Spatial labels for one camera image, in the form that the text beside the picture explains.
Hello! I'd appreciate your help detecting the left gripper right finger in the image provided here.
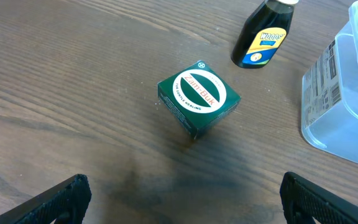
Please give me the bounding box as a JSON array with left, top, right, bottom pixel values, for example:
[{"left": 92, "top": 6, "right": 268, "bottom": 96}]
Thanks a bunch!
[{"left": 280, "top": 172, "right": 358, "bottom": 224}]

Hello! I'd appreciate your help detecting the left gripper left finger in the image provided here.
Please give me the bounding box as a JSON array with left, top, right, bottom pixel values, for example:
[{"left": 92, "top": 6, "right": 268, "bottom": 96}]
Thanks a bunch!
[{"left": 0, "top": 174, "right": 91, "bottom": 224}]

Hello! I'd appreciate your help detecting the green Zam-Buk box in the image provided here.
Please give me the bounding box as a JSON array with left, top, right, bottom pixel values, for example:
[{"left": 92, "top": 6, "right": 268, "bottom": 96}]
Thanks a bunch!
[{"left": 157, "top": 60, "right": 241, "bottom": 139}]

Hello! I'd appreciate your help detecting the dark syrup bottle white cap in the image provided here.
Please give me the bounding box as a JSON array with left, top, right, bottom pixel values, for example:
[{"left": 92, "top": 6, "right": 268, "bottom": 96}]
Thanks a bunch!
[{"left": 231, "top": 0, "right": 298, "bottom": 68}]

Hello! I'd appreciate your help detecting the clear plastic container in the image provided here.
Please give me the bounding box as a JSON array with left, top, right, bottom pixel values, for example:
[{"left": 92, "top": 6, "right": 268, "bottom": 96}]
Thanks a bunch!
[{"left": 301, "top": 1, "right": 358, "bottom": 164}]

